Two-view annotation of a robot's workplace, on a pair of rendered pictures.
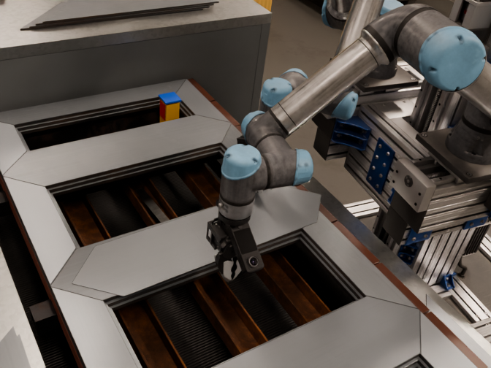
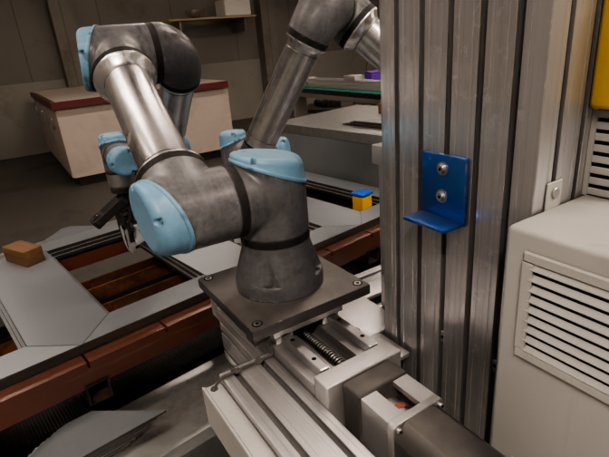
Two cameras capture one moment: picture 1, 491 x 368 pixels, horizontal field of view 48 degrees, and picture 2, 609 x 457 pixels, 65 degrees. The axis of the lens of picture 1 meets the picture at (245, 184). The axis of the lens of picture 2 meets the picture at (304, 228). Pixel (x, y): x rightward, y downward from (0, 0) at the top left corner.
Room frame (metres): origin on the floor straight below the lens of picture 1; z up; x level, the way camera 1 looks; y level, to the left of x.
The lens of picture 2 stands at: (1.37, -1.37, 1.43)
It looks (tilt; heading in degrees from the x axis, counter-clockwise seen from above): 22 degrees down; 88
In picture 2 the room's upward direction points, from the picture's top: 5 degrees counter-clockwise
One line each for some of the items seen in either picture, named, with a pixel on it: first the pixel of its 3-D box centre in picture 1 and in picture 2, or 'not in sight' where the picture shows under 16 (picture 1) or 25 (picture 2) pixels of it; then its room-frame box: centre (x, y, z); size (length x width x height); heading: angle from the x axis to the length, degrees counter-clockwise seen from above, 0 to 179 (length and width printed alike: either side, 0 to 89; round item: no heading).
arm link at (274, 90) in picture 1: (275, 101); (235, 150); (1.25, -0.05, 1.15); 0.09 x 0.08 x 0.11; 160
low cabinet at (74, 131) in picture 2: not in sight; (128, 121); (-0.74, 5.83, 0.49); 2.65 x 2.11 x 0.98; 119
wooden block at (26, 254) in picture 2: not in sight; (24, 253); (0.55, 0.06, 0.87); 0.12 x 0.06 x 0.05; 145
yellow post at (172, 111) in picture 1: (169, 124); (362, 219); (1.66, 0.30, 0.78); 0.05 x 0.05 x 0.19; 37
